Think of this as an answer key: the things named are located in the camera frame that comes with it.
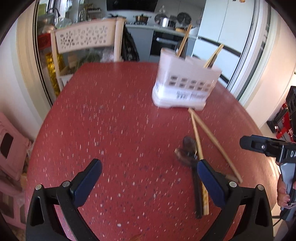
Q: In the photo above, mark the plain wooden chopstick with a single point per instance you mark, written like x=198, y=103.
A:
x=185, y=38
x=211, y=58
x=215, y=143
x=216, y=55

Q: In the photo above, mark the yellow oil bottle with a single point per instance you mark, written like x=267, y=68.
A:
x=52, y=71

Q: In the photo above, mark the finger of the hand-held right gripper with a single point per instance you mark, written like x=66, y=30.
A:
x=259, y=144

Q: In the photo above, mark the black built-in oven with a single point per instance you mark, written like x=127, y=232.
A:
x=166, y=42

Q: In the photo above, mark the red and black stand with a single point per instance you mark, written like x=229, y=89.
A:
x=283, y=115

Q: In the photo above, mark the blue patterned wooden chopstick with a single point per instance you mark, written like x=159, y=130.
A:
x=200, y=148

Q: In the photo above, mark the kitchen faucet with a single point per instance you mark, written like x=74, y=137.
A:
x=55, y=12

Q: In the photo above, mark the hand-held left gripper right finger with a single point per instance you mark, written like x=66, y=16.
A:
x=210, y=183

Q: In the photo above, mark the white plastic utensil holder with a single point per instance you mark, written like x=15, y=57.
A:
x=185, y=78

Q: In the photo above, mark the person's right hand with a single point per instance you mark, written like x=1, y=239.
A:
x=282, y=192

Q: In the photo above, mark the pink plastic stool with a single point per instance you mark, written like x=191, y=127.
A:
x=10, y=201
x=13, y=143

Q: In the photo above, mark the black range hood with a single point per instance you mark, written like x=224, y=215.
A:
x=131, y=5

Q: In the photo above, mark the metal cooking pot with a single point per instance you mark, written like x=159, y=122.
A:
x=140, y=18

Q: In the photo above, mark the black bag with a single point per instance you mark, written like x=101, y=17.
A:
x=130, y=48

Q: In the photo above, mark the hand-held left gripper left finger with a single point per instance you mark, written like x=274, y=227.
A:
x=89, y=178

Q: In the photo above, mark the white perforated trolley basket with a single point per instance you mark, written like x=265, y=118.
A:
x=85, y=37

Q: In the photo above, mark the red plastic basket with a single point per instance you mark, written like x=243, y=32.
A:
x=44, y=40

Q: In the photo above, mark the white refrigerator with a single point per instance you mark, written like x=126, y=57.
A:
x=222, y=25

